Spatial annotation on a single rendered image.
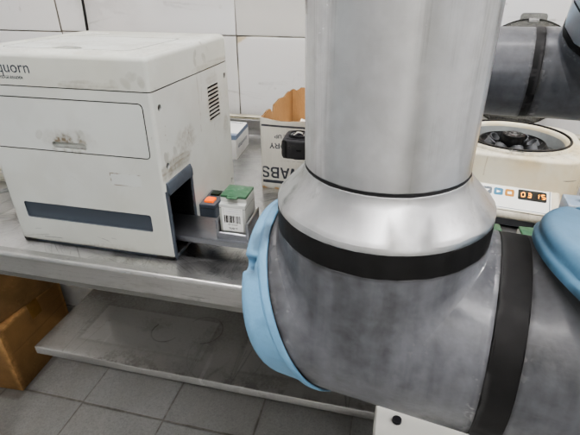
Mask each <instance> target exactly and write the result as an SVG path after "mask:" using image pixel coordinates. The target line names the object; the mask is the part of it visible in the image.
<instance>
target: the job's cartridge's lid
mask: <svg viewBox="0 0 580 435"><path fill-rule="evenodd" d="M253 190H254V187H253V186H238V185H228V186H227V188H226V189H225V190H224V191H223V192H222V193H221V197H225V198H227V199H235V200H237V199H246V198H247V197H248V196H249V195H250V194H251V192H252V191H253Z"/></svg>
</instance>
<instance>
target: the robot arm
mask: <svg viewBox="0 0 580 435"><path fill-rule="evenodd" d="M505 3H506V0H305V130H289V131H288V132H287V133H286V135H285V136H284V138H283V139H282V141H281V154H282V157H283V158H286V159H294V160H305V161H304V163H303V164H302V165H301V166H300V167H298V168H297V169H296V170H295V171H294V172H293V173H292V174H291V175H289V176H288V177H287V178H286V179H285V181H284V182H283V183H282V184H281V187H280V190H279V192H278V199H276V200H275V201H273V202H272V203H271V204H270V205H268V206H267V207H266V209H265V210H264V211H263V212H262V214H261V216H260V217H259V218H258V220H257V222H256V224H255V227H254V229H253V231H252V234H251V236H250V239H249V244H248V248H247V251H246V256H247V257H248V258H249V266H248V269H247V270H245V271H243V280H242V304H243V318H244V323H245V327H246V331H247V333H248V336H249V340H250V342H251V344H252V346H253V348H254V350H255V352H256V354H257V355H258V356H259V357H260V358H261V360H262V361H263V362H264V363H265V364H267V365H268V366H269V367H270V368H271V369H273V370H275V371H277V372H279V373H282V374H284V375H288V376H291V377H292V378H295V379H298V380H299V381H301V382H302V383H303V384H305V385H306V386H308V387H309V388H312V389H315V390H318V391H322V392H330V391H333V392H336V393H339V394H343V395H346V396H349V397H352V398H355V399H358V400H362V401H365V402H368V403H371V404H374V405H377V406H379V407H385V408H387V409H390V410H393V411H396V412H398V413H404V414H406V415H409V416H412V417H414V418H417V419H422V420H425V421H428V422H431V423H433V424H437V425H440V426H444V427H447V428H450V429H453V430H456V431H459V432H463V433H466V434H469V435H580V206H578V207H576V208H573V207H570V206H565V207H559V208H556V209H553V210H551V211H548V212H547V213H546V214H545V215H544V216H543V217H542V218H541V220H540V221H538V222H537V223H536V224H535V225H534V226H533V234H532V235H531V236H529V235H522V234H517V233H512V232H506V231H500V230H494V226H495V219H496V212H497V208H496V204H495V201H494V199H493V198H492V196H491V194H490V193H489V192H488V191H487V190H486V188H485V187H484V186H483V185H482V184H481V183H480V181H479V180H478V179H477V178H476V177H475V175H474V174H473V172H472V168H473V164H474V159H475V155H476V147H477V143H478V138H479V134H480V129H481V125H482V117H483V114H490V115H502V116H513V117H517V116H518V117H541V118H552V119H563V120H574V121H580V0H572V2H571V6H570V8H569V11H568V13H567V17H566V18H565V21H564V25H563V27H507V26H501V21H502V17H503V12H504V8H505Z"/></svg>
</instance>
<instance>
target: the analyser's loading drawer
mask: <svg viewBox="0 0 580 435"><path fill-rule="evenodd" d="M259 208H260V207H259V206H258V207H257V208H256V209H255V211H254V213H253V214H252V216H251V217H250V219H249V221H248V222H247V223H246V224H245V232H246V235H242V234H235V233H227V232H221V224H220V215H219V216H218V217H202V216H194V215H187V214H179V213H174V214H173V225H174V230H175V236H176V240H178V241H184V242H191V243H204V244H211V245H217V246H224V247H232V248H239V249H247V248H248V244H249V239H250V236H251V234H252V231H253V229H254V227H255V224H256V222H257V220H258V218H259Z"/></svg>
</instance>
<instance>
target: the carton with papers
mask: <svg viewBox="0 0 580 435"><path fill-rule="evenodd" d="M260 129H261V148H262V187H268V188H276V189H280V187H281V184H282V183H283V182H284V181H285V179H286V178H287V177H288V176H289V175H291V174H292V173H293V172H294V171H295V170H296V169H297V168H298V167H300V166H301V165H302V164H303V163H304V161H305V160H294V159H286V158H283V157H282V154H281V141H282V139H283V138H284V136H285V135H286V133H287V132H288V131H289V130H305V87H300V88H299V89H298V90H295V89H292V90H291V91H288V92H287V93H286V94H285V96H284V97H283V98H278V99H277V101H276V102H275V103H274V104H273V109H272V110H271V109H267V110H265V112H264V114H263V115H262V116H261V117H260Z"/></svg>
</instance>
